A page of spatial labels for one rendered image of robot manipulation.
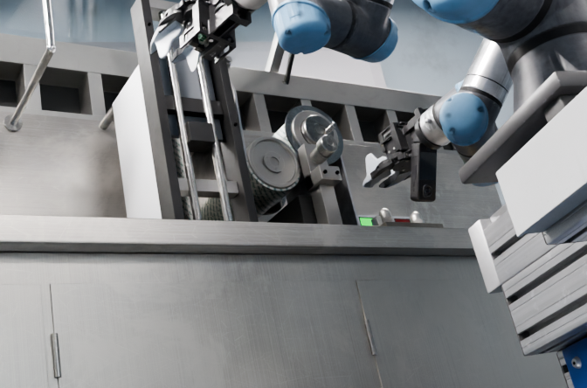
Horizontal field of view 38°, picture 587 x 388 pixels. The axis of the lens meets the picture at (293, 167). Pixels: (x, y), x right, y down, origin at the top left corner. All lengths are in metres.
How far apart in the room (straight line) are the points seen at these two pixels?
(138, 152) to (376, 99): 0.97
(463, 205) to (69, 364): 1.63
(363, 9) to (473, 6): 0.33
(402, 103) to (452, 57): 1.99
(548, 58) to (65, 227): 0.64
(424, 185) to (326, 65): 2.56
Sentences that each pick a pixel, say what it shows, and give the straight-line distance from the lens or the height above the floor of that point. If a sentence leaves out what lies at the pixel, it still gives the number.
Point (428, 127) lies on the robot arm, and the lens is 1.59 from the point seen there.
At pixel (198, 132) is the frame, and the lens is 1.51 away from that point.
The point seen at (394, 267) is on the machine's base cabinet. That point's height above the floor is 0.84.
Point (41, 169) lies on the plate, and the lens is 1.91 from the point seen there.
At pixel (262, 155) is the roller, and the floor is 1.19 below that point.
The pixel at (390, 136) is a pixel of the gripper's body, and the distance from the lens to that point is 1.67.
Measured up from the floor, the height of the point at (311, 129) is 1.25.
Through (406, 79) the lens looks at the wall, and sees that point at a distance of 4.34.
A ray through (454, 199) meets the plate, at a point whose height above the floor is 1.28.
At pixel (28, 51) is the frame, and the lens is 2.07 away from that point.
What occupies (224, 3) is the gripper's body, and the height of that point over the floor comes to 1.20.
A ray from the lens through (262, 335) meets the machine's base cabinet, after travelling 1.24.
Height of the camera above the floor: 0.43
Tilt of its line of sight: 25 degrees up
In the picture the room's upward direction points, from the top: 13 degrees counter-clockwise
